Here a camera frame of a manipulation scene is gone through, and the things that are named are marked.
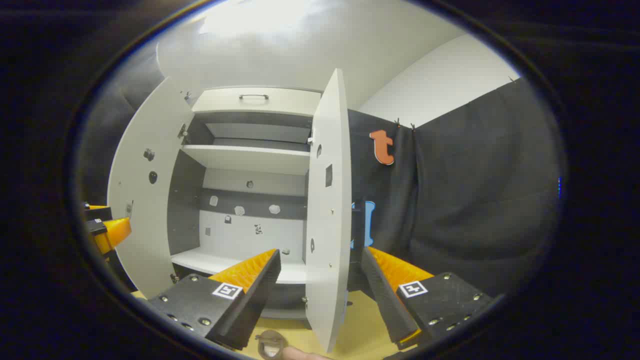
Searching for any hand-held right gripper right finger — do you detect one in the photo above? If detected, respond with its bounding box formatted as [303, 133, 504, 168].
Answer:
[361, 246, 493, 351]

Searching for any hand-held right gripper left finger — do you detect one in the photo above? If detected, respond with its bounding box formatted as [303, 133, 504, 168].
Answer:
[148, 248, 282, 351]

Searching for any white cabinet door phone sticker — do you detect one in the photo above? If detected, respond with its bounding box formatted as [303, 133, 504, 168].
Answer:
[107, 76, 196, 299]

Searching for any brown fuzzy shoe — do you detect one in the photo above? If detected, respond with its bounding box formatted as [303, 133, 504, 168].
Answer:
[255, 330, 289, 359]

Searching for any white grey shoe cabinet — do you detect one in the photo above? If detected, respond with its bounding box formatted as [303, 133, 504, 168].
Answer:
[167, 86, 323, 321]

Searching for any white cabinet door cat sticker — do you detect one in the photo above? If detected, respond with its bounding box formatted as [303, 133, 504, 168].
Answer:
[305, 68, 352, 353]

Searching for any white cabinet shelf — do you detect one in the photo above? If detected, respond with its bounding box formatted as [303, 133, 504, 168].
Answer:
[181, 144, 312, 176]

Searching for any black backdrop cloth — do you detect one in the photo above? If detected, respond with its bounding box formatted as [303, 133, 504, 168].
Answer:
[75, 45, 566, 301]

